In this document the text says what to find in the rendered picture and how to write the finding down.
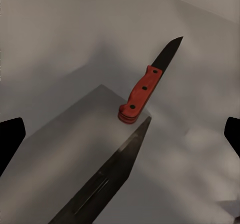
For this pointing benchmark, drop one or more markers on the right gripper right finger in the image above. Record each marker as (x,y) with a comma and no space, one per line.
(232,133)

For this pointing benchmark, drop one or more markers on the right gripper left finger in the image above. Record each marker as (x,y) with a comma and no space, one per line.
(12,133)

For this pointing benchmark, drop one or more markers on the parer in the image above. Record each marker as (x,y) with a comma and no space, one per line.
(145,86)

